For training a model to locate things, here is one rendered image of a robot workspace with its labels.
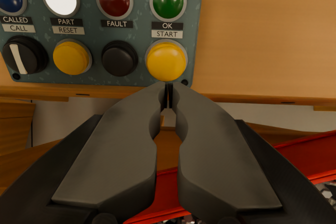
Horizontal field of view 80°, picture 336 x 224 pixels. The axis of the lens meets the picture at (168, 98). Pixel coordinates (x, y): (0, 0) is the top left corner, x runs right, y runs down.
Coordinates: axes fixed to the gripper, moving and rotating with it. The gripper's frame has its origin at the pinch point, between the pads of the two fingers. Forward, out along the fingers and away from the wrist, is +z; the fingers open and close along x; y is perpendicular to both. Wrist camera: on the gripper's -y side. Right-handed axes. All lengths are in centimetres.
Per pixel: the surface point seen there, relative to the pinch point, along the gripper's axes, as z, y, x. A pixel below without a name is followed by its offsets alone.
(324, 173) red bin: -0.3, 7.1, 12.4
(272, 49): 7.3, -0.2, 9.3
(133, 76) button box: 3.9, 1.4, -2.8
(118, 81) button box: 4.0, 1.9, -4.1
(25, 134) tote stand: 67, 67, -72
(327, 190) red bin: 1.3, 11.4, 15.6
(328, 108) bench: 71, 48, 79
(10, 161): 24, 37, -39
